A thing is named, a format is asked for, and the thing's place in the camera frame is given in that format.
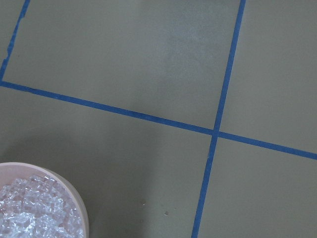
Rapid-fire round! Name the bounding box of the pile of clear ice cubes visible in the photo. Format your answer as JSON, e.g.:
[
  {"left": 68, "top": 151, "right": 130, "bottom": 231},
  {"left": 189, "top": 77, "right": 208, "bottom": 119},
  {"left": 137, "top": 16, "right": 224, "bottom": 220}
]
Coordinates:
[{"left": 0, "top": 175, "right": 85, "bottom": 238}]

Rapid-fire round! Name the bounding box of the pink bowl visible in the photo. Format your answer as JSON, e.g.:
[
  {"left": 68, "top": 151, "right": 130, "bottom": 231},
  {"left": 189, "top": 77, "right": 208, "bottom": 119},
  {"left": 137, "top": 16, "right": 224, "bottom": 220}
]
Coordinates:
[{"left": 0, "top": 162, "right": 89, "bottom": 238}]

